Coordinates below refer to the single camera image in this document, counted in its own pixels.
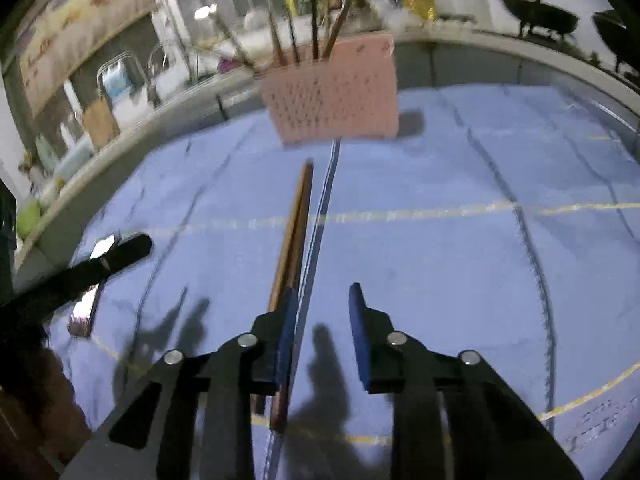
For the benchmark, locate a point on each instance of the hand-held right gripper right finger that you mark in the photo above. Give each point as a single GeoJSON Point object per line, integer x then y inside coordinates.
{"type": "Point", "coordinates": [357, 335]}

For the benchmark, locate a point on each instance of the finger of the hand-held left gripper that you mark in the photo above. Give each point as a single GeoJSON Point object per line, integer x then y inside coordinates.
{"type": "Point", "coordinates": [120, 255]}
{"type": "Point", "coordinates": [82, 310]}

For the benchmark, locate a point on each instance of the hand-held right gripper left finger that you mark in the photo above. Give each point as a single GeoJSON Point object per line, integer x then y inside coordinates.
{"type": "Point", "coordinates": [287, 340]}

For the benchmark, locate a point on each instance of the light brown single chopstick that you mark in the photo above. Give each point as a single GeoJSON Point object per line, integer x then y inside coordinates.
{"type": "Point", "coordinates": [290, 240]}

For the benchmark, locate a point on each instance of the dark brown single chopstick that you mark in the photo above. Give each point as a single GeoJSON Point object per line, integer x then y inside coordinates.
{"type": "Point", "coordinates": [302, 240]}

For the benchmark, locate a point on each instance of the pink plastic chopstick basket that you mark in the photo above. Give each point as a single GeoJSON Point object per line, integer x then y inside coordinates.
{"type": "Point", "coordinates": [330, 95]}

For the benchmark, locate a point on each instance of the person's left forearm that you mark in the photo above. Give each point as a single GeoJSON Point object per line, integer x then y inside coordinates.
{"type": "Point", "coordinates": [40, 400]}

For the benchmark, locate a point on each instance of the blue checked cloth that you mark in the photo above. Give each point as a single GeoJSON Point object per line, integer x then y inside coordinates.
{"type": "Point", "coordinates": [425, 260]}

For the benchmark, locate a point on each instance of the upright wooden cutting board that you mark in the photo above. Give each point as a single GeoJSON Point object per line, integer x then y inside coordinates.
{"type": "Point", "coordinates": [101, 122]}

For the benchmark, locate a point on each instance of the blue box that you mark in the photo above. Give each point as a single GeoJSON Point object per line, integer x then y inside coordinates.
{"type": "Point", "coordinates": [117, 82]}

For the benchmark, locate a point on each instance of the steel kitchen faucet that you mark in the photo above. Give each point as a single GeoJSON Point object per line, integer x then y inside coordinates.
{"type": "Point", "coordinates": [117, 60]}
{"type": "Point", "coordinates": [156, 60]}

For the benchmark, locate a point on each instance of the black wok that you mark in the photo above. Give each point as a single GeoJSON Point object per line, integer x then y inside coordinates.
{"type": "Point", "coordinates": [542, 15]}

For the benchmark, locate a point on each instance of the black pot with lid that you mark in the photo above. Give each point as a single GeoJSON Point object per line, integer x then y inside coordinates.
{"type": "Point", "coordinates": [617, 35]}

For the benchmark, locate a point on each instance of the fruit print wall poster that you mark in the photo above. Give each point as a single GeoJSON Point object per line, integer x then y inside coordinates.
{"type": "Point", "coordinates": [75, 25]}

